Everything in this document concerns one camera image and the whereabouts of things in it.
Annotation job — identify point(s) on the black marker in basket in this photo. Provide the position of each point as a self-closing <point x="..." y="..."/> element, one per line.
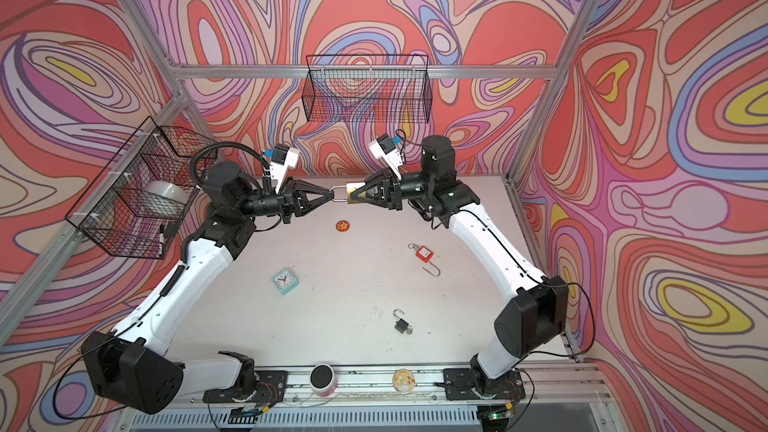
<point x="162" y="241"/>

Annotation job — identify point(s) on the aluminium front rail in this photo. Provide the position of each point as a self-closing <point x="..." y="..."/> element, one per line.
<point x="544" y="382"/>

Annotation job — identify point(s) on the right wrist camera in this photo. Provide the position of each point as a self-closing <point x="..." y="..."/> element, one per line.
<point x="389" y="150"/>

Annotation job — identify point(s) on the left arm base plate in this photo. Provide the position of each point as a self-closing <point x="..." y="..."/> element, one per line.
<point x="260" y="387"/>

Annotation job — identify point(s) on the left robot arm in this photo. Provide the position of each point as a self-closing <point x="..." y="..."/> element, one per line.
<point x="128" y="365"/>

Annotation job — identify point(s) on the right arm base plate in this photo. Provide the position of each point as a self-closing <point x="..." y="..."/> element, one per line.
<point x="464" y="384"/>

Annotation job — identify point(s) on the small black padlock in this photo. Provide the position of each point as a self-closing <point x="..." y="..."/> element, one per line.
<point x="401" y="325"/>

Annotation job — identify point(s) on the mint green alarm clock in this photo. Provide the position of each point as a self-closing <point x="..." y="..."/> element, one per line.
<point x="285" y="281"/>

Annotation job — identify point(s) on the red padlock with keys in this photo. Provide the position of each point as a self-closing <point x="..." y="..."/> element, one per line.
<point x="425" y="255"/>

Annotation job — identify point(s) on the black wire basket back wall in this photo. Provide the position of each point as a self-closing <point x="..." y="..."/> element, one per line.
<point x="368" y="88"/>

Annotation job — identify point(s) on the brass padlock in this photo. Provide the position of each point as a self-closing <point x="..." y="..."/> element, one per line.
<point x="346" y="193"/>

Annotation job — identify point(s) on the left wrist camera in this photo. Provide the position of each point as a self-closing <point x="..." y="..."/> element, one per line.
<point x="281" y="159"/>

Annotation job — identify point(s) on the black wire basket wall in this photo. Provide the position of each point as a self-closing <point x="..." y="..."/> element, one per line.
<point x="368" y="88"/>
<point x="146" y="183"/>

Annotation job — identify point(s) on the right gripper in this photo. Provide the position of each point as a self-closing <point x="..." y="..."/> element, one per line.
<point x="391" y="187"/>

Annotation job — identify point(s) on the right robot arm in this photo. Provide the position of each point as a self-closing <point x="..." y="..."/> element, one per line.
<point x="535" y="305"/>

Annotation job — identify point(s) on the black wire basket left wall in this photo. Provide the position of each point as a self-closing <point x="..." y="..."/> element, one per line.
<point x="146" y="183"/>

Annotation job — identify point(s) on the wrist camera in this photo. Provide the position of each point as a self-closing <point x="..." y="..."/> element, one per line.
<point x="281" y="159"/>
<point x="389" y="150"/>

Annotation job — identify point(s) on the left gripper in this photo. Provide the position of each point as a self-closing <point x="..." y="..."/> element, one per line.
<point x="283" y="205"/>

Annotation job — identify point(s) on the small red round disc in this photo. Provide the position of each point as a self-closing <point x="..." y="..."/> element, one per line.
<point x="342" y="226"/>

